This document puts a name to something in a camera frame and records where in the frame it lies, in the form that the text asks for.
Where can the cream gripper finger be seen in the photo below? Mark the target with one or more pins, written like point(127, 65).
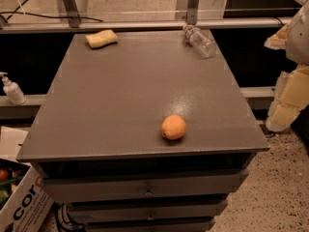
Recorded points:
point(291, 96)
point(277, 40)

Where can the orange fruit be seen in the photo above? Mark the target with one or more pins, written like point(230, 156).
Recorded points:
point(173, 127)

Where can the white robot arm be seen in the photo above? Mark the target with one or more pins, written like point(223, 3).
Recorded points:
point(297, 41)

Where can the yellow sponge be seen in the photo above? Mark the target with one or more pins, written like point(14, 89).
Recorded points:
point(101, 38)

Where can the clear plastic water bottle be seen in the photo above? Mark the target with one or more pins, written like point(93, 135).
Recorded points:
point(203, 45)

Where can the grey drawer cabinet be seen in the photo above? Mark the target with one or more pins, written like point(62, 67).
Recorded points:
point(97, 137)

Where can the white pump dispenser bottle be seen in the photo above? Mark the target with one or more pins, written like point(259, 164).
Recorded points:
point(12, 90)

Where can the white cardboard box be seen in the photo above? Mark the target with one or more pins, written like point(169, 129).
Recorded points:
point(24, 205)

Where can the red tomato in box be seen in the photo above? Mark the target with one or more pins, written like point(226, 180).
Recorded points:
point(4, 174)

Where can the grey metal railing frame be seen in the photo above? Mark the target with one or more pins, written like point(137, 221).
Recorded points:
point(35, 16)

